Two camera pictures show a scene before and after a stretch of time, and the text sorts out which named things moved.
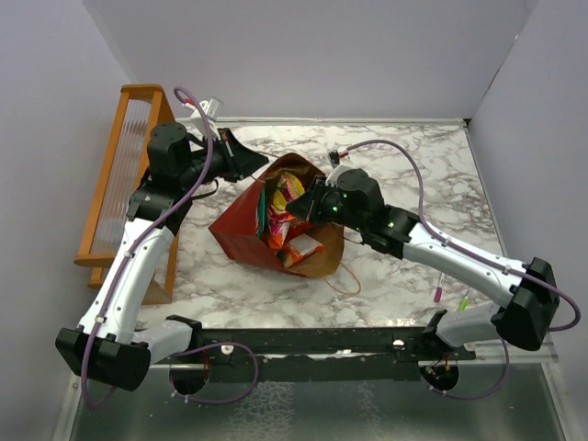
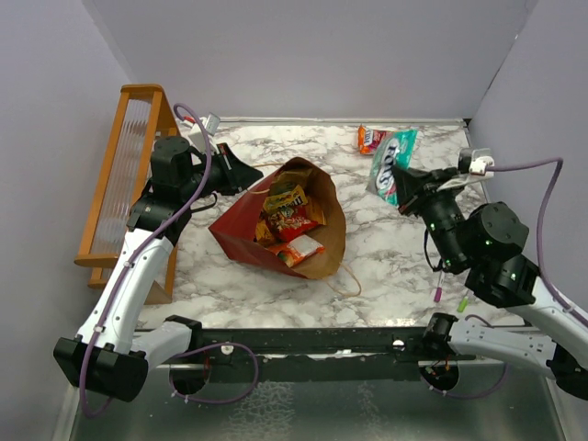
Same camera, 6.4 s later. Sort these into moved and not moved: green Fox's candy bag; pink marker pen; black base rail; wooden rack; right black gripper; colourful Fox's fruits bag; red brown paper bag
Moved: right black gripper; green Fox's candy bag; colourful Fox's fruits bag
Not moved: black base rail; wooden rack; red brown paper bag; pink marker pen
